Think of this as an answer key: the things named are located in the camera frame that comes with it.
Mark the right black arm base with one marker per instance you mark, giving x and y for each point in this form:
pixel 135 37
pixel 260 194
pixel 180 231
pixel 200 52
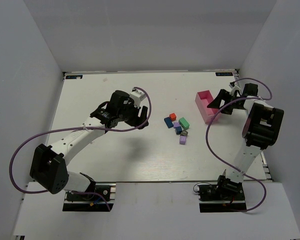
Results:
pixel 226 196

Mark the pink plastic box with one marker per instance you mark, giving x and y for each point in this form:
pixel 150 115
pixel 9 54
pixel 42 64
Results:
pixel 202 100

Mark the left blue table label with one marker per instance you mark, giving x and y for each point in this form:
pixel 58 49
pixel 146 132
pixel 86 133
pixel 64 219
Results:
pixel 73 77

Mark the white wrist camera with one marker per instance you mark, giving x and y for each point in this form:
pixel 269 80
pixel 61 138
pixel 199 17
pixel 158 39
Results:
pixel 235 89
pixel 138 96

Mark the red wood block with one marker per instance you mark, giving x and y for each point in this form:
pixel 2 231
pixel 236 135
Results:
pixel 173 116

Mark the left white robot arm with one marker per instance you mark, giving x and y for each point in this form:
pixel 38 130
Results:
pixel 49 164

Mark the grey wood block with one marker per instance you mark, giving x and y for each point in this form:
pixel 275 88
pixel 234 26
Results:
pixel 184 133

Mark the teal small wood block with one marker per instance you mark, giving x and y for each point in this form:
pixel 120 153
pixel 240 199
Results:
pixel 178 130

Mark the purple wood block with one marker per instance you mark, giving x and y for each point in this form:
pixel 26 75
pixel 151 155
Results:
pixel 176 125

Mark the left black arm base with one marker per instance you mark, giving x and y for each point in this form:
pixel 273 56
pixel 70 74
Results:
pixel 102 200

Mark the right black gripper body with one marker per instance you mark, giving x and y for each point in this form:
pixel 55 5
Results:
pixel 230 100

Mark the dark blue wood block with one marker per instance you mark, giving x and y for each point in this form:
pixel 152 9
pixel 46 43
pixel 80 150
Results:
pixel 168 122

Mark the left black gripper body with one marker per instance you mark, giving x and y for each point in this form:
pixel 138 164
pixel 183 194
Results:
pixel 134 116

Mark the right blue table label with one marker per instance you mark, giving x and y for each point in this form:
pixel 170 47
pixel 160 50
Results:
pixel 224 74

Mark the green wood block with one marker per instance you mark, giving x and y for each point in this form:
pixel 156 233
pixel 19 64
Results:
pixel 184 123

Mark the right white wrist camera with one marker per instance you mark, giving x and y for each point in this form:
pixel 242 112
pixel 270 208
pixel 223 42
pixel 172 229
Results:
pixel 235 89

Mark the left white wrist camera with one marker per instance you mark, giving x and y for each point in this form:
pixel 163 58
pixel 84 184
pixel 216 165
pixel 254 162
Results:
pixel 138 96

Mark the blue table label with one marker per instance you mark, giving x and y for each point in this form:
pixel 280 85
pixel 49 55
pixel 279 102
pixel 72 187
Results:
pixel 224 74
pixel 73 77

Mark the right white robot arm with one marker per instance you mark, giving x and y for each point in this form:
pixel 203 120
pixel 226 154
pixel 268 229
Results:
pixel 261 130

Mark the lilac wood block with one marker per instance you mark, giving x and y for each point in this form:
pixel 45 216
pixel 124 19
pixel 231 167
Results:
pixel 182 140

